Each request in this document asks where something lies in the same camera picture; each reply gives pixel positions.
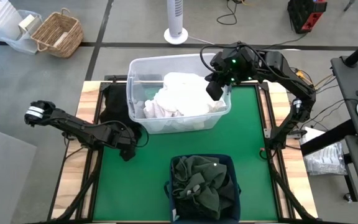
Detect white tower fan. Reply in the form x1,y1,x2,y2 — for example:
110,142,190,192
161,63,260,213
163,0,189,45

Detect white fan cable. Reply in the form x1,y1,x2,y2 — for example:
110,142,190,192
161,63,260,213
187,35,216,45

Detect textured white garment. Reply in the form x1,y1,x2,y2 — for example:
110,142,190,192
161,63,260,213
152,72,228,118

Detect clear plastic storage bin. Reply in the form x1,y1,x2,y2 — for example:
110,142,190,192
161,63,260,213
126,53,232,134

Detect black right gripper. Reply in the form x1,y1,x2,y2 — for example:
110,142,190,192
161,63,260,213
205,46,260,101

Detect wicker basket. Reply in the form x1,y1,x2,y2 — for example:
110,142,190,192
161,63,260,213
29,7,85,59

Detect dark green garment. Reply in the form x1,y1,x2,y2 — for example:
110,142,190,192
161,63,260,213
172,155,229,220

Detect red black toolbox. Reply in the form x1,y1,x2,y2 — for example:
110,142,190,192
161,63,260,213
287,0,328,34

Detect white plastic bag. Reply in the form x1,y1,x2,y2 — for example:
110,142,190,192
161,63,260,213
299,127,347,177

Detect black aluminium table frame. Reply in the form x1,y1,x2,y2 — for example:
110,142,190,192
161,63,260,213
47,74,319,224

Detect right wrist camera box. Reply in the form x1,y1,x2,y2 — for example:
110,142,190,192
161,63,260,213
212,51,228,72

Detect long black floor cable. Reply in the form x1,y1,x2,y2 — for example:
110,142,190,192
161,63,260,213
261,32,309,50

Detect green table mat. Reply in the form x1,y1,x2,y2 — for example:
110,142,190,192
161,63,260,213
92,85,279,222

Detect navy fabric bin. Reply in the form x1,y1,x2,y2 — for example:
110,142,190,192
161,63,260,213
163,154,242,224

